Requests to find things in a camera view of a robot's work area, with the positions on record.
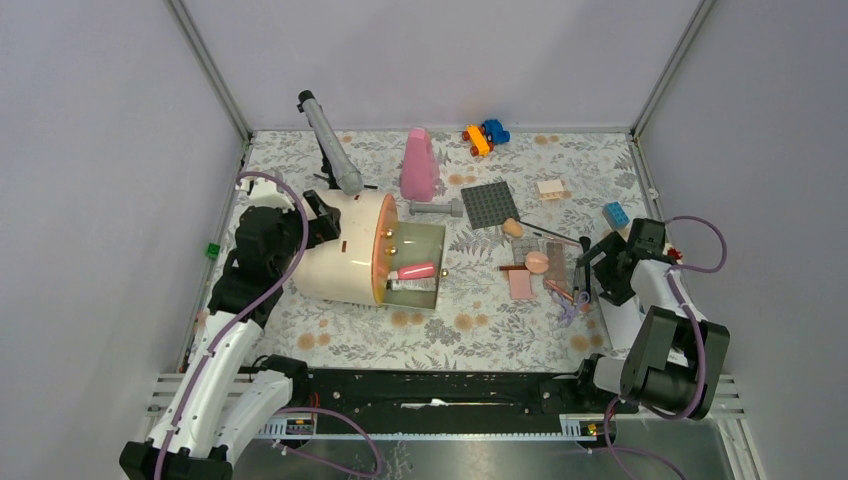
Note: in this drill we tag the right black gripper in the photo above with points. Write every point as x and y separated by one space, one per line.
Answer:
614 292

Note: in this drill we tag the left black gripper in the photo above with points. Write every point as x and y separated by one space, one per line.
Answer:
326 226

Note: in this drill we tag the eyeshadow palette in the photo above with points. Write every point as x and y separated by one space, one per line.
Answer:
555 252

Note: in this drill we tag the cream round drawer organizer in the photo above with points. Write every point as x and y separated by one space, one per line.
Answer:
373 242

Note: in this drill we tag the pink square compact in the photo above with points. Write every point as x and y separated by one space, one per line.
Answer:
520 285

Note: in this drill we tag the pink tube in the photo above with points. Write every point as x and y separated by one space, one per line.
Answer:
413 272

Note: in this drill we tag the silver tube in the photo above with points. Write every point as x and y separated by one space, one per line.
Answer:
414 285

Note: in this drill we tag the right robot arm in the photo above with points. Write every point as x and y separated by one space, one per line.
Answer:
673 364

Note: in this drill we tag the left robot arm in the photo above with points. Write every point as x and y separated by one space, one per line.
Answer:
197 436

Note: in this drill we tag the black makeup brush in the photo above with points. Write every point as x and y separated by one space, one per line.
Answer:
570 246

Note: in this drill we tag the beige makeup sponge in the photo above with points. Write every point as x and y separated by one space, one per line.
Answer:
512 228

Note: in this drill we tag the light blue lego brick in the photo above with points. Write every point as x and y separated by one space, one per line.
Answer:
615 215

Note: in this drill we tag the grey microphone on stand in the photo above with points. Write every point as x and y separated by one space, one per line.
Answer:
339 171

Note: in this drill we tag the red yellow toy car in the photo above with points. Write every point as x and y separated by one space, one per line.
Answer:
675 254

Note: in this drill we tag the beige lego brick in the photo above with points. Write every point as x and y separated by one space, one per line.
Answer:
551 190

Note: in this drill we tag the pink cone bottle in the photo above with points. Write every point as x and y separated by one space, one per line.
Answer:
420 171

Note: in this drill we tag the green small block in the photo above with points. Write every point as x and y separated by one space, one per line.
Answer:
212 251

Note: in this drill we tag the grey lego baseplate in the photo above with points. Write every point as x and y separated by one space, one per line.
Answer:
489 205

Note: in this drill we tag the orange and blue toy car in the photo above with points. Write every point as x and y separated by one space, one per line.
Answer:
484 137

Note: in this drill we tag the pink handle brush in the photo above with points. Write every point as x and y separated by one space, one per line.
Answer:
560 291

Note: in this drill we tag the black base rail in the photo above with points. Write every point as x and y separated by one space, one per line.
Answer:
393 402

